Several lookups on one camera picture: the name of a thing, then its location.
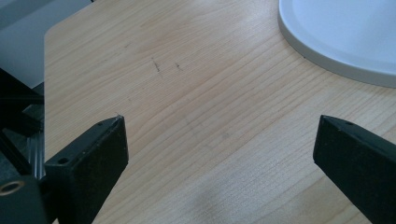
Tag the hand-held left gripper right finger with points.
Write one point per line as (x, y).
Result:
(361, 161)

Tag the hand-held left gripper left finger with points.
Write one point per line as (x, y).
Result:
(87, 168)

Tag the white round plate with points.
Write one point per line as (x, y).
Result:
(345, 34)

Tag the black metal frame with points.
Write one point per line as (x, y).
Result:
(18, 124)

